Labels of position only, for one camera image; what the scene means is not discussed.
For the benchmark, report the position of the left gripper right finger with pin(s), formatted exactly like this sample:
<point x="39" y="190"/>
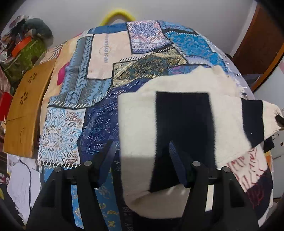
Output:
<point x="216" y="200"/>

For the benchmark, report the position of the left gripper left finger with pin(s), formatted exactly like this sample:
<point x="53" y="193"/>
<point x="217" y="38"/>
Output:
<point x="53" y="208"/>

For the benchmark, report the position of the black and white striped sweater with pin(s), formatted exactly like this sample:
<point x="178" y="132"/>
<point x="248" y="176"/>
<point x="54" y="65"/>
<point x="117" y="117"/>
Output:
<point x="203" y="114"/>

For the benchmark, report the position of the white paper stack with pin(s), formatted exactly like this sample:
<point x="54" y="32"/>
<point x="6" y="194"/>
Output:
<point x="23" y="188"/>

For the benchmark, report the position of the wooden lap desk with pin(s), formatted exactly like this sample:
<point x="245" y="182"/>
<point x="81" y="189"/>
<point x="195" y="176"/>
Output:
<point x="22" y="124"/>

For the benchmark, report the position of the blue patchwork bedspread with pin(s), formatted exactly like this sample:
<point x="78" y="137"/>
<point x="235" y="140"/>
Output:
<point x="79" y="112"/>

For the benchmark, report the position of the red box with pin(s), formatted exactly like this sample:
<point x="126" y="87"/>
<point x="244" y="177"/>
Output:
<point x="5" y="103"/>

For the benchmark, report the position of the green fabric storage bin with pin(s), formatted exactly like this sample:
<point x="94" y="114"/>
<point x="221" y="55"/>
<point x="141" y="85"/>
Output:
<point x="16" y="67"/>

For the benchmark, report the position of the brown wooden door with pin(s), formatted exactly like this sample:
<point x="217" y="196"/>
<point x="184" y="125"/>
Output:
<point x="260" y="50"/>

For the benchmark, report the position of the orange box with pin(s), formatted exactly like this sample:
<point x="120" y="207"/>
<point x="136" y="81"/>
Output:
<point x="20" y="46"/>

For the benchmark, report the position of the yellow foam tube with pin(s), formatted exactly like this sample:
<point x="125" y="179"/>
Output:
<point x="117" y="14"/>

